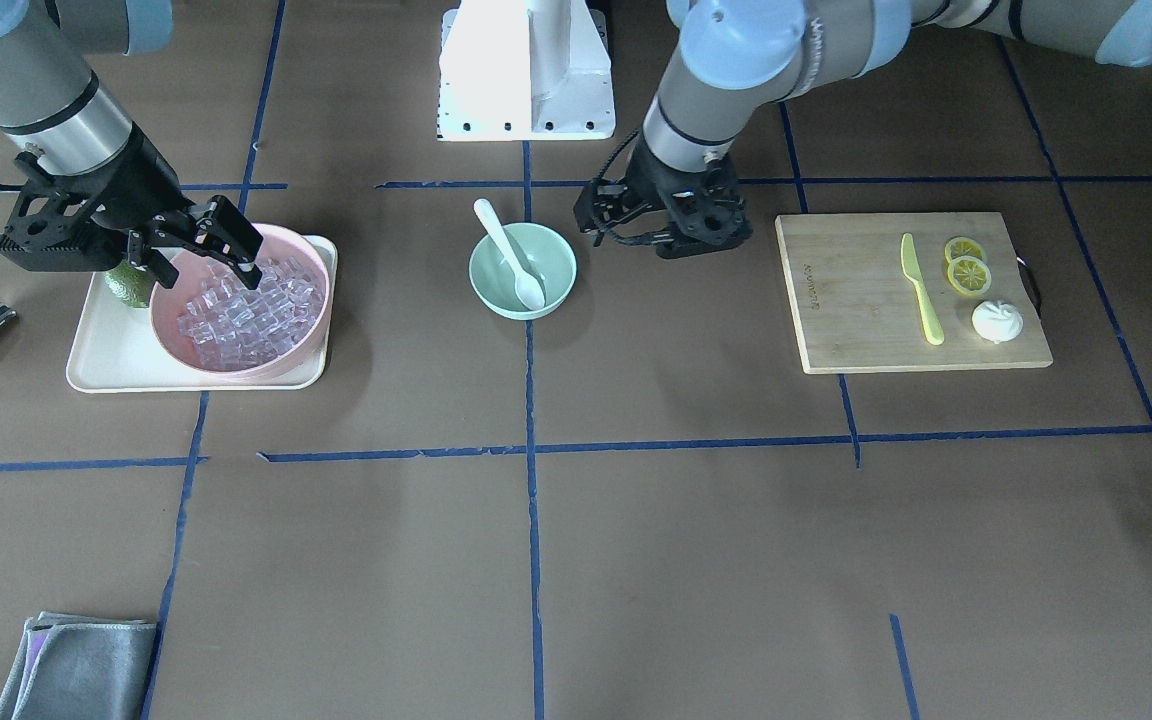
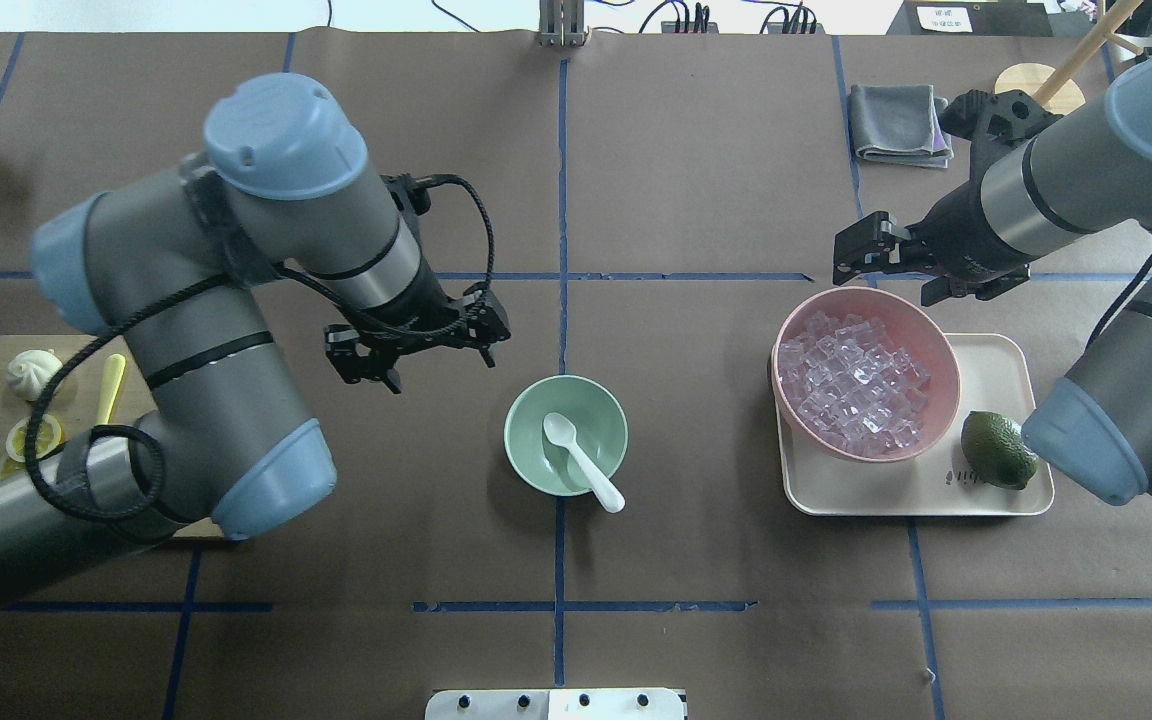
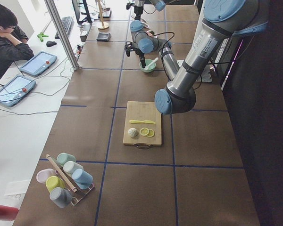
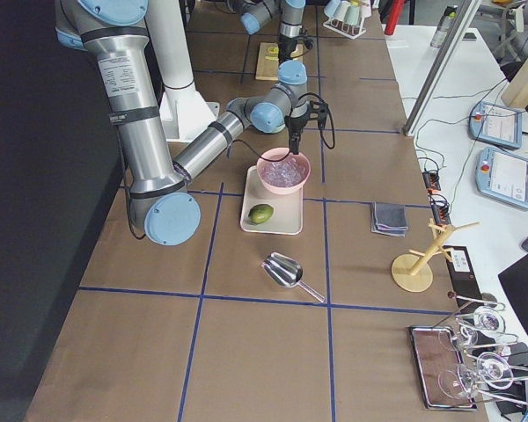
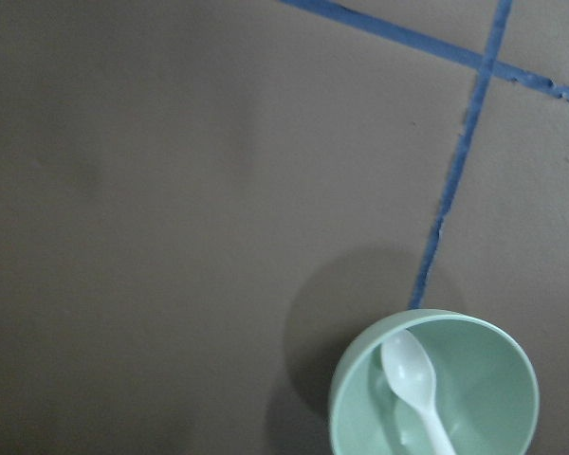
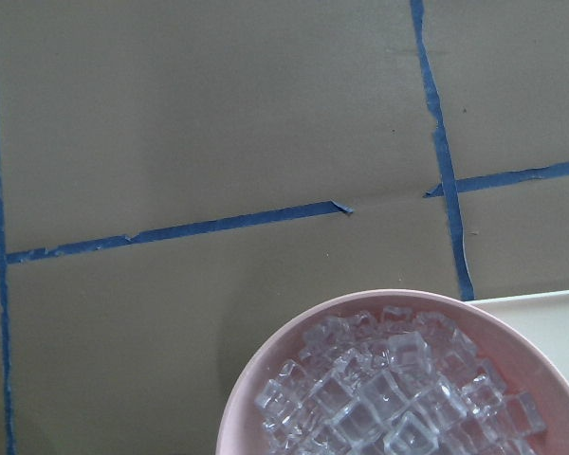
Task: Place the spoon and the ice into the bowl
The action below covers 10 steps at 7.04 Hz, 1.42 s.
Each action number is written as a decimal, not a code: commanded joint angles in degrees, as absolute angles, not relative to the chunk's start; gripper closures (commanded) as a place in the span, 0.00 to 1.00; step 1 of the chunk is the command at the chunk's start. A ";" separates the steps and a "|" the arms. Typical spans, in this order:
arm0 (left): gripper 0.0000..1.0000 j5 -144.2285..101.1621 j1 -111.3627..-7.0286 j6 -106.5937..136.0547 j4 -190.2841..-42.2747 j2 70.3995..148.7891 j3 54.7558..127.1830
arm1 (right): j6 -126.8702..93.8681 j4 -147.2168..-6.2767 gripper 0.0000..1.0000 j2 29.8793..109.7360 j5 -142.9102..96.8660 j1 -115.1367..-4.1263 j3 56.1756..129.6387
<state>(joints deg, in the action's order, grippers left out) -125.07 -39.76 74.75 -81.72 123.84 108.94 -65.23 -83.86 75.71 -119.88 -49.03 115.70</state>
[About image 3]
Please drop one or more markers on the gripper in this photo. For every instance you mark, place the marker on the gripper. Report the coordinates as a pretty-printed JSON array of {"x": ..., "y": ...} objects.
[
  {"x": 141, "y": 54},
  {"x": 138, "y": 9}
]

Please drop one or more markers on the white plastic spoon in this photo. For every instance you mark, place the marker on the white plastic spoon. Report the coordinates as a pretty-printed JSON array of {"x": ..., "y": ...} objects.
[{"x": 150, "y": 63}]

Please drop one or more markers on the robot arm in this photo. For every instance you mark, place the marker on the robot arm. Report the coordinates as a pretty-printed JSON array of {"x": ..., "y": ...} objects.
[
  {"x": 221, "y": 19},
  {"x": 159, "y": 5}
]

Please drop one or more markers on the metal ice scoop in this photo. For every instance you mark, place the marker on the metal ice scoop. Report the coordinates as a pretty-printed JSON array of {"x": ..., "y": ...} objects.
[{"x": 144, "y": 22}]

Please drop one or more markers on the green bowl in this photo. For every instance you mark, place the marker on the green bowl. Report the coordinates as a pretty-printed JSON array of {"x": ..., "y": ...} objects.
[{"x": 150, "y": 69}]

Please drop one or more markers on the wooden mug tree stand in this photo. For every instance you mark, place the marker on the wooden mug tree stand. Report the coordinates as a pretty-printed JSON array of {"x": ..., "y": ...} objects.
[{"x": 102, "y": 25}]

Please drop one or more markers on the grey folded cloth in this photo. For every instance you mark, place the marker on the grey folded cloth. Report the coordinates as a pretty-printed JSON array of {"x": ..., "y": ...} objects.
[{"x": 103, "y": 36}]

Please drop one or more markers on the bamboo cutting board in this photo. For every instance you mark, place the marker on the bamboo cutting board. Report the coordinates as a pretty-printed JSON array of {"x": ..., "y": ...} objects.
[{"x": 142, "y": 111}]

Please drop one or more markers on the yellow plastic knife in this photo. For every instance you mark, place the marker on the yellow plastic knife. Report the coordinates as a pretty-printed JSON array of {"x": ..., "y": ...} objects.
[{"x": 142, "y": 121}]

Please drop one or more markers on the black keyboard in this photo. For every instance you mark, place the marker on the black keyboard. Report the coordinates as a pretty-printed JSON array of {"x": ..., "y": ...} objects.
[{"x": 67, "y": 22}]

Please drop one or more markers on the upper lemon slice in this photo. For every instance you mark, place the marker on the upper lemon slice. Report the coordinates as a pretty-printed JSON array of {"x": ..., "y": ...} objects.
[{"x": 144, "y": 131}]

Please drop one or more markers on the lemon slice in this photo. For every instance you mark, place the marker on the lemon slice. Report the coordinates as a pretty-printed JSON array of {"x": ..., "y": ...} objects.
[
  {"x": 144, "y": 131},
  {"x": 151, "y": 133}
]

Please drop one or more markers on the white steamed bun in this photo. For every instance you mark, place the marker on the white steamed bun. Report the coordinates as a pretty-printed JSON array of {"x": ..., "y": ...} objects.
[{"x": 132, "y": 132}]

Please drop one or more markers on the lower lemon slice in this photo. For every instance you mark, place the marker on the lower lemon slice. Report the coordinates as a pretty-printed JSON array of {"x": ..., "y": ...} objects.
[{"x": 151, "y": 133}]

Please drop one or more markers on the black computer mouse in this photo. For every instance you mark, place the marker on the black computer mouse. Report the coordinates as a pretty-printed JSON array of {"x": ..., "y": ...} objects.
[{"x": 50, "y": 43}]

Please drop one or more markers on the far teach pendant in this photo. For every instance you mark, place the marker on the far teach pendant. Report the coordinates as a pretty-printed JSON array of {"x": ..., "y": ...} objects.
[{"x": 38, "y": 64}]

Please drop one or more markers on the teach pendant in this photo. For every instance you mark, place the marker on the teach pendant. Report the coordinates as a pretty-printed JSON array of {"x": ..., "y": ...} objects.
[
  {"x": 15, "y": 90},
  {"x": 38, "y": 64}
]

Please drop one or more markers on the near teach pendant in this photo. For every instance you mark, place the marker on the near teach pendant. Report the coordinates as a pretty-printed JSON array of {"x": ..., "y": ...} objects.
[{"x": 15, "y": 90}]

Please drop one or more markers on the green cup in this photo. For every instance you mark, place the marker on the green cup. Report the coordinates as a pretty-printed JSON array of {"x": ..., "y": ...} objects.
[{"x": 63, "y": 158}]

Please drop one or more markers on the seated person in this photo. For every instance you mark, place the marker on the seated person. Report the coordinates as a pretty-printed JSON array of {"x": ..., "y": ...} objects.
[{"x": 13, "y": 41}]

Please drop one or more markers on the white cup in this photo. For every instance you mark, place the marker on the white cup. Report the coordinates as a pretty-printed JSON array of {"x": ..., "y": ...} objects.
[{"x": 70, "y": 166}]

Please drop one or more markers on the blue cup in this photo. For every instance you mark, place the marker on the blue cup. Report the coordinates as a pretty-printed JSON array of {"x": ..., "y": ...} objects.
[{"x": 82, "y": 178}]

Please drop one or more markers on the yellow cup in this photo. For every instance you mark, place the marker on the yellow cup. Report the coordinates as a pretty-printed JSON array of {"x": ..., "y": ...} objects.
[{"x": 53, "y": 182}]

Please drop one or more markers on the pink cup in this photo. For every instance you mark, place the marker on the pink cup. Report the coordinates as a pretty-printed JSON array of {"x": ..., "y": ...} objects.
[{"x": 44, "y": 174}]

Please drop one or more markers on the grey cup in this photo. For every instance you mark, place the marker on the grey cup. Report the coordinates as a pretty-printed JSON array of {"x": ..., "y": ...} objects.
[{"x": 61, "y": 197}]

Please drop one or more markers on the red bottle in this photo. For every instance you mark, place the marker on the red bottle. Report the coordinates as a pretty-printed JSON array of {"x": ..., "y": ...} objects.
[{"x": 8, "y": 213}]

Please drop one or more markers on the aluminium frame post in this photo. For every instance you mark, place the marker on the aluminium frame post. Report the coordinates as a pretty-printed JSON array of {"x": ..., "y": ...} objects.
[{"x": 61, "y": 32}]

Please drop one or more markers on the wire cup rack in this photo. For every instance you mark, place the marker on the wire cup rack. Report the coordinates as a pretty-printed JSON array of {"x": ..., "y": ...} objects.
[{"x": 77, "y": 193}]

